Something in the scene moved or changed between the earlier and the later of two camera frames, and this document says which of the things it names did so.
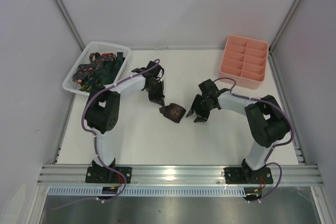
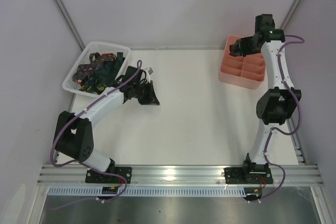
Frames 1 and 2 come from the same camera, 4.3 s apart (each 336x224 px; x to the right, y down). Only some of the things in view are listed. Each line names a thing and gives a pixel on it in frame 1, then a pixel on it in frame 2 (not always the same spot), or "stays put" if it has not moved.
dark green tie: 106,74 stays put
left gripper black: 156,96 -> 146,93
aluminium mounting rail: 144,174 stays put
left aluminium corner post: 62,8 stays put
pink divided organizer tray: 245,59 stays put
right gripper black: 200,107 -> 238,46
